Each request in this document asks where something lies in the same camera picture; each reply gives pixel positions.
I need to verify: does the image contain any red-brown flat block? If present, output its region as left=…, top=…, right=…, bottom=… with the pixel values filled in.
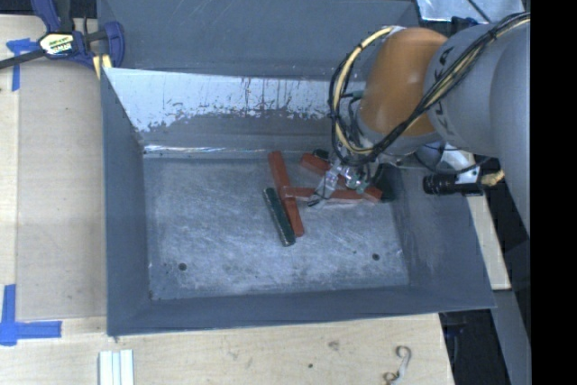
left=298, top=152, right=384, bottom=202
left=267, top=150, right=306, bottom=238
left=280, top=186, right=378, bottom=206

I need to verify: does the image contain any black cylinder on white bracket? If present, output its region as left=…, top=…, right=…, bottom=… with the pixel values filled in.
left=422, top=147, right=487, bottom=197

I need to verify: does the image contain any pale wood flat board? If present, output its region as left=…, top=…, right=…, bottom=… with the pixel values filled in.
left=14, top=58, right=109, bottom=322

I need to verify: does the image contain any grey metal bin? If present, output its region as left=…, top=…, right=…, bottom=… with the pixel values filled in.
left=95, top=0, right=498, bottom=337

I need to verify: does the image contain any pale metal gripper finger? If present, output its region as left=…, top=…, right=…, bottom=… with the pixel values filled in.
left=308, top=188, right=336, bottom=208
left=317, top=167, right=342, bottom=195

